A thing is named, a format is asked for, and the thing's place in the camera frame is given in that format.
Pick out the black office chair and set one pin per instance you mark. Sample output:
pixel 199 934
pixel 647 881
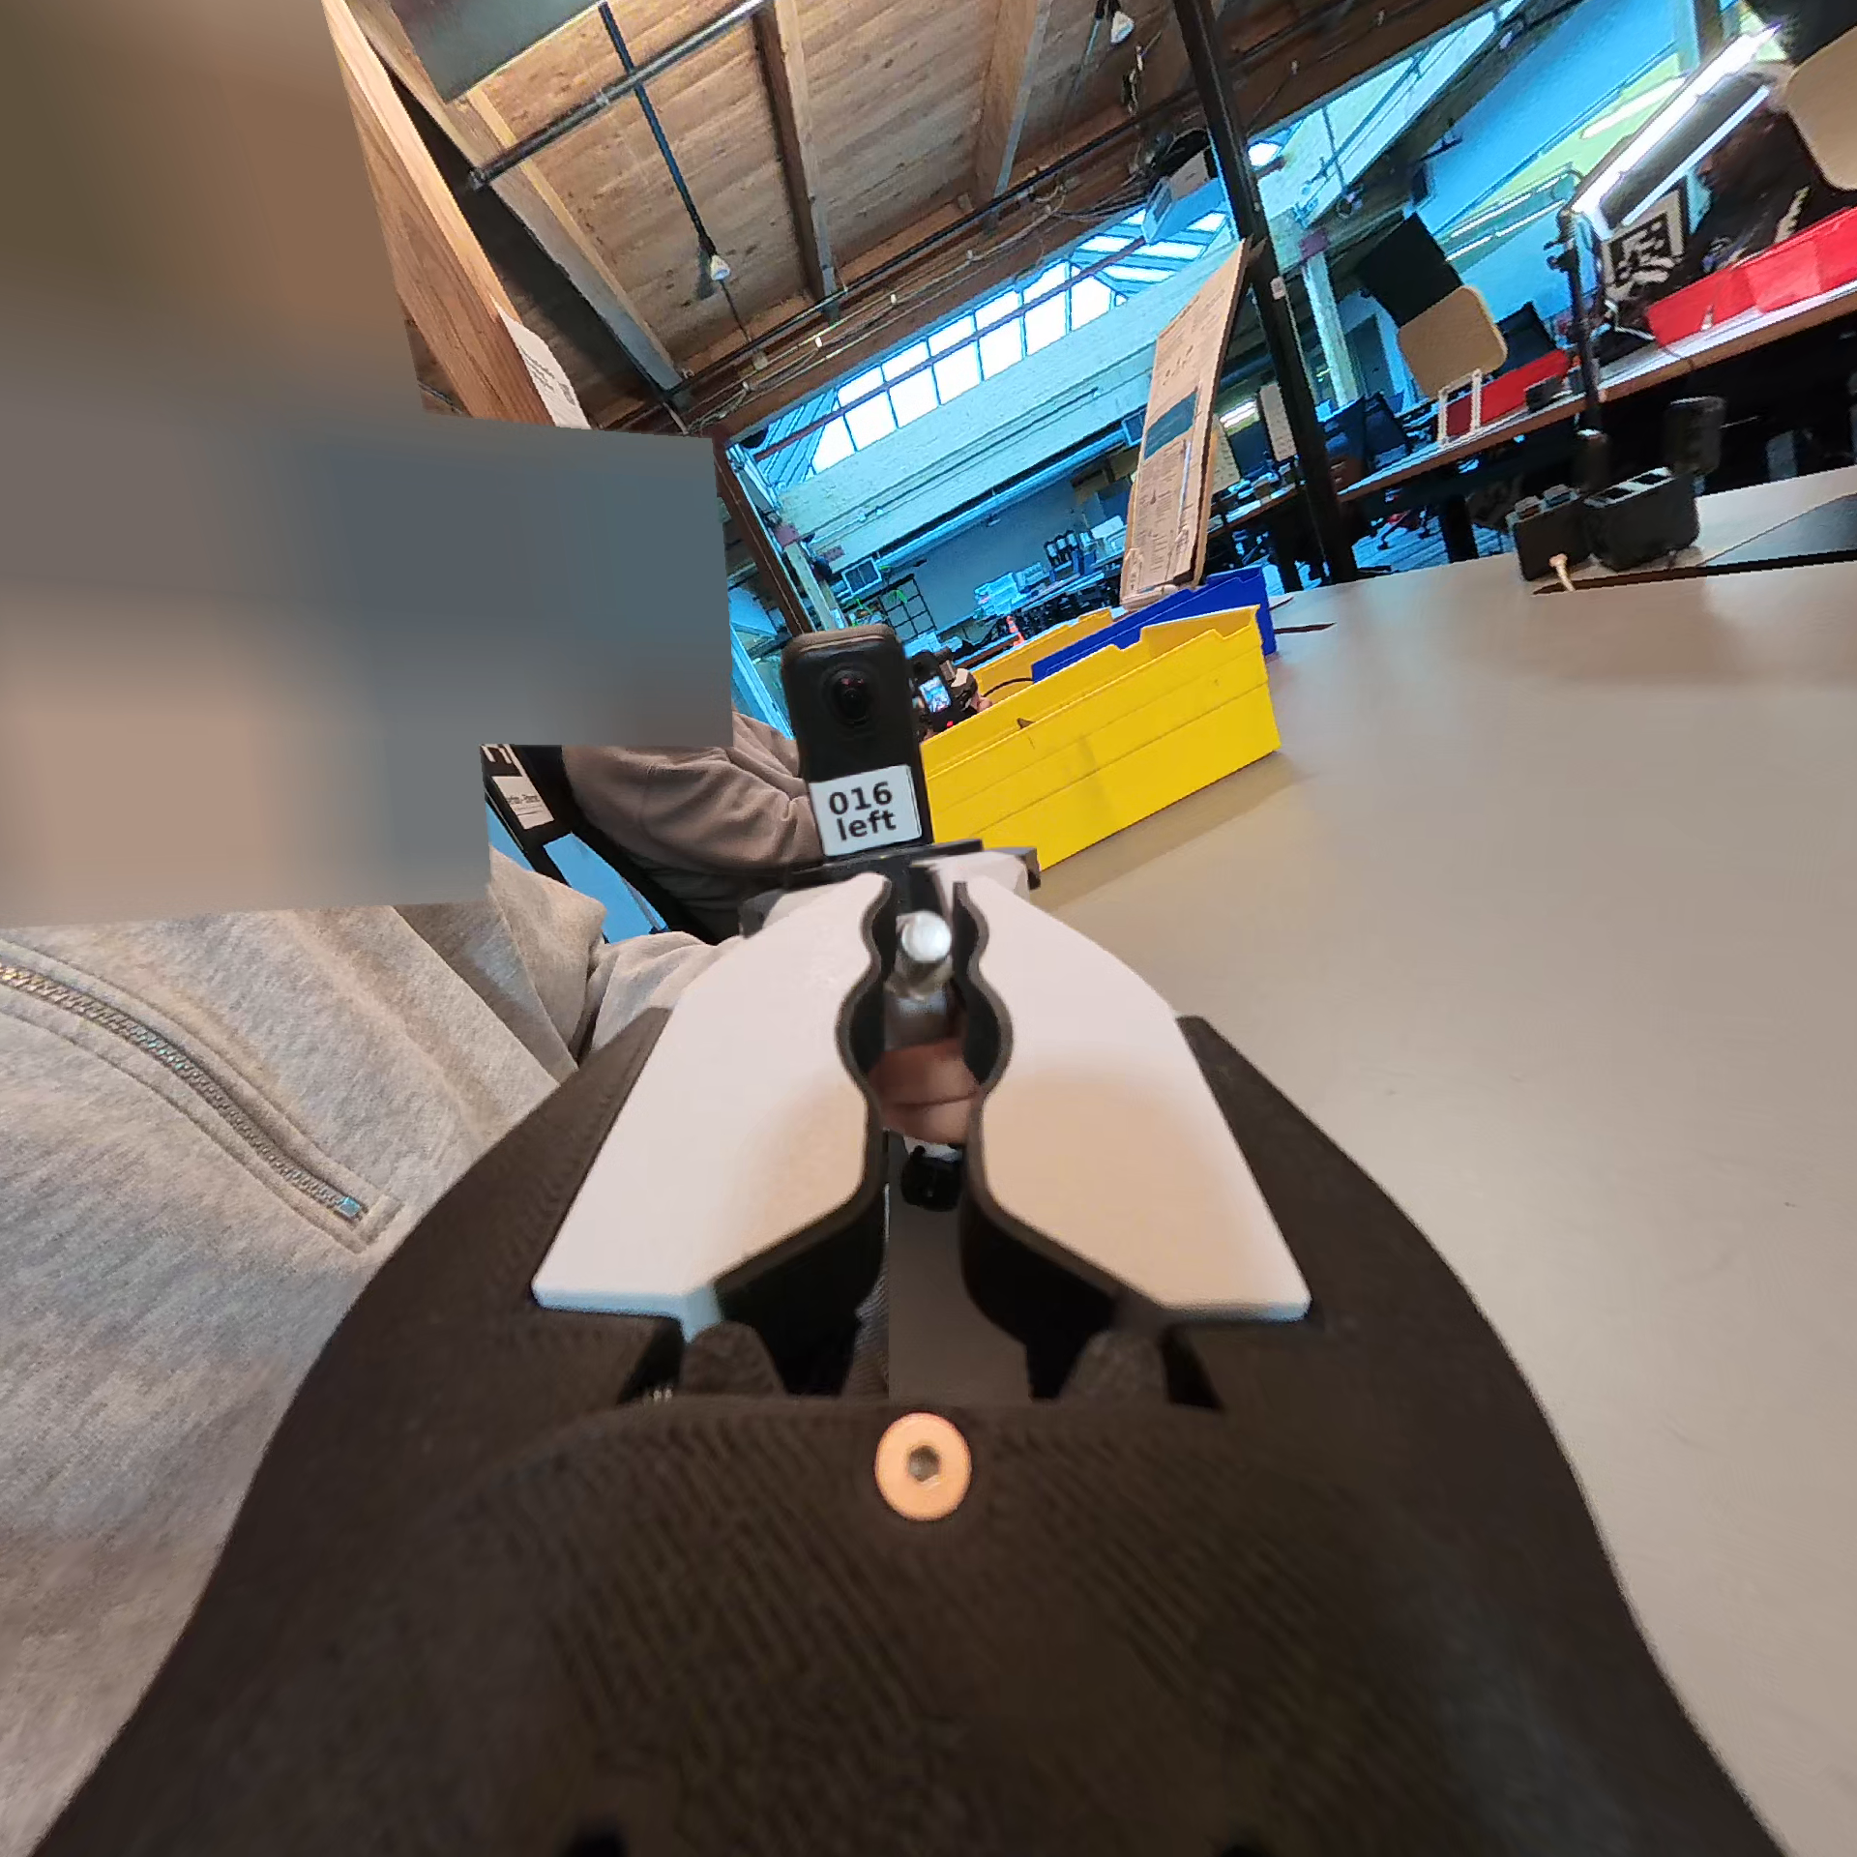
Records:
pixel 529 812

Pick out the small black camera device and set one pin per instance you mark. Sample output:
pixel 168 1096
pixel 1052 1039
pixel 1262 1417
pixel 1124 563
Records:
pixel 936 689

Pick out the beige chair back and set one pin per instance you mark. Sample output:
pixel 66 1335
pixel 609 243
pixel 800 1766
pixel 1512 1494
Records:
pixel 1453 341

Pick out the blue plastic bin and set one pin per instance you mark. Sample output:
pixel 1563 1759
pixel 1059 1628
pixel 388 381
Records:
pixel 1162 620

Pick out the small yellow plastic bin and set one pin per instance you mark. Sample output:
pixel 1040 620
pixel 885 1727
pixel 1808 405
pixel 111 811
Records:
pixel 1040 643

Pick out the fluorescent light strip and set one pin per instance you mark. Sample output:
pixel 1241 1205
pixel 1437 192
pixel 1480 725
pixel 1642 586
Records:
pixel 1667 116

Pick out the black steel pillar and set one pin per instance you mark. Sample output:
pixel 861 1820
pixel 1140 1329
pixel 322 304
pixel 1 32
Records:
pixel 1262 289

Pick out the large yellow plastic bin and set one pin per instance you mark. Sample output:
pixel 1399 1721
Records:
pixel 1128 739

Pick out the red plastic bin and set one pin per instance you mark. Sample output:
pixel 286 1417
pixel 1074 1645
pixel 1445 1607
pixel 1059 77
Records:
pixel 1692 309
pixel 1512 389
pixel 1798 267

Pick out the person's grey hoodie torso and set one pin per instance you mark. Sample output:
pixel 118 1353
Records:
pixel 172 1166

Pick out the silver metal bolt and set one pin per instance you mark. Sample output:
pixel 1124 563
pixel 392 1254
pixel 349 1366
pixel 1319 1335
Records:
pixel 926 964

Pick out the white paper notice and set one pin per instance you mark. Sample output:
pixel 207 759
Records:
pixel 544 370

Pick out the person's left hand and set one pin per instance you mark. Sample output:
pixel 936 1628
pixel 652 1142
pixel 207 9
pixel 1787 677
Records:
pixel 926 1096

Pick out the black white marker tag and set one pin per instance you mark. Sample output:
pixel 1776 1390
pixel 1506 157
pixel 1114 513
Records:
pixel 1649 243

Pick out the grey desk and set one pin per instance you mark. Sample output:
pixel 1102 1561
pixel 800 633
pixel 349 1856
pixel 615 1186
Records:
pixel 1522 1011

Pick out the cardboard sign board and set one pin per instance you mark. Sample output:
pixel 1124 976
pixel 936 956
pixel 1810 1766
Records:
pixel 1181 436

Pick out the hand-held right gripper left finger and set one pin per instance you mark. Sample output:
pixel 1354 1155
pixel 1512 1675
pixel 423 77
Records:
pixel 726 1128

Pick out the long wooden table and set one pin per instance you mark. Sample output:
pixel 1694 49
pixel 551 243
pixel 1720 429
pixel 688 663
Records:
pixel 1594 389

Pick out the black battery charger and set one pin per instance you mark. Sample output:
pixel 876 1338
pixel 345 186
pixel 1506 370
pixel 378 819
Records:
pixel 1544 527
pixel 1642 519

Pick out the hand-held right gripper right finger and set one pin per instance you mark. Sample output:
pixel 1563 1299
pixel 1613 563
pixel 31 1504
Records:
pixel 1114 1128

